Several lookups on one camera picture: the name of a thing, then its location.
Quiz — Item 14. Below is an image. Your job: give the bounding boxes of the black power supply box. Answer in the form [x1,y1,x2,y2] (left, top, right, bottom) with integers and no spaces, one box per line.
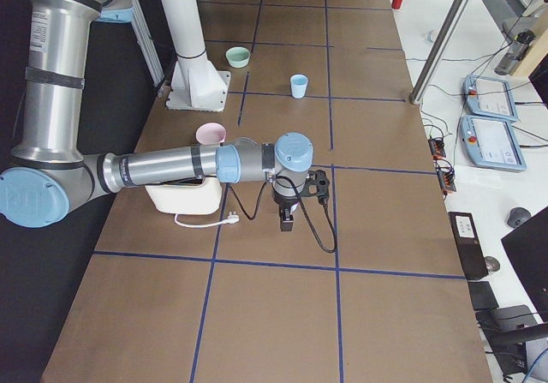
[448,212,488,280]

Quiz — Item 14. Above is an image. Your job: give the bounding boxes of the lower teach pendant tablet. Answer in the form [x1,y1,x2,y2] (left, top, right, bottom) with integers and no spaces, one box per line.
[460,115,527,172]

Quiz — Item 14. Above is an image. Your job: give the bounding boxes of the upper teach pendant tablet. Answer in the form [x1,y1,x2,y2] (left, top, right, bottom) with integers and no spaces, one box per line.
[462,75,518,123]

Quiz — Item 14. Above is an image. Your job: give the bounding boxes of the grey water bottle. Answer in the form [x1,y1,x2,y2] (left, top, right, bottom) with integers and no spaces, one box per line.
[494,29,536,75]

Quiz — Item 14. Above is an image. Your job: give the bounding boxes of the teach pendant tablet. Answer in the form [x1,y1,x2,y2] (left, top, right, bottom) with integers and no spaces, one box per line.
[462,75,518,123]
[460,115,527,172]

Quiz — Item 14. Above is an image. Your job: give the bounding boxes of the black monitor right edge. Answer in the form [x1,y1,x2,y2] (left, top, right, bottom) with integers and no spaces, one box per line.
[502,207,548,320]

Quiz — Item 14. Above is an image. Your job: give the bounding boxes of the light blue cup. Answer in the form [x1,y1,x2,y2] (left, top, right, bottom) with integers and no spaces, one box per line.
[289,74,308,99]

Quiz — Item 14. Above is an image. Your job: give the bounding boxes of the mint green bowl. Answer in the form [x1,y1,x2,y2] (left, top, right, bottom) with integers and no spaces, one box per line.
[225,46,251,69]

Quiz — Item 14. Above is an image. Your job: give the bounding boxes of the pink bowl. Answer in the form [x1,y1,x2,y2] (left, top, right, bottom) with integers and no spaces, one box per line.
[195,123,226,145]

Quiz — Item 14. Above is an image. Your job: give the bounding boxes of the black pendant cables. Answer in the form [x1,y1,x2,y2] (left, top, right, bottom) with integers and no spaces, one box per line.
[404,0,548,148]

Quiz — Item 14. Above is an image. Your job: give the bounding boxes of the white toaster power cable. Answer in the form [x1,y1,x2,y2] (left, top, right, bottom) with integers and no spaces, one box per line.
[173,211,241,229]

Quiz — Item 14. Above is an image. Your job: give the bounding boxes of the aluminium frame post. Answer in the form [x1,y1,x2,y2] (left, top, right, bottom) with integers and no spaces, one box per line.
[409,0,471,105]

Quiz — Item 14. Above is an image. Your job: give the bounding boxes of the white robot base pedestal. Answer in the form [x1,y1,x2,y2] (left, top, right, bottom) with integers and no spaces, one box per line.
[161,0,231,112]

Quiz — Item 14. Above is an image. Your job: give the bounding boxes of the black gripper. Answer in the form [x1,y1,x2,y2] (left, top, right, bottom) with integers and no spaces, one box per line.
[273,170,330,232]

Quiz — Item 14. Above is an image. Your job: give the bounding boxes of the white side desk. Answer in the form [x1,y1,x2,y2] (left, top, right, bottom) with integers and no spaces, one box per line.
[387,0,548,383]

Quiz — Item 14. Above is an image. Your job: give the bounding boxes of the cream white toaster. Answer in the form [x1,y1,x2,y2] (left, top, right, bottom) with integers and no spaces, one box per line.
[145,177,222,215]

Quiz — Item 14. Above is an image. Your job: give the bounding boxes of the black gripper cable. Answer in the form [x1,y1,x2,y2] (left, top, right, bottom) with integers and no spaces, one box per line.
[226,176,337,254]

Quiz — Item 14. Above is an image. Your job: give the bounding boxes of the orange black connector board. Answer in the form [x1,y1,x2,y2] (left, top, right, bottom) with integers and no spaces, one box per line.
[428,137,446,159]

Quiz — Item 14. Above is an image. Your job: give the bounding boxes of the black computer mouse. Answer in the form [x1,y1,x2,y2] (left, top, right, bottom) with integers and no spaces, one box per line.
[506,206,532,229]

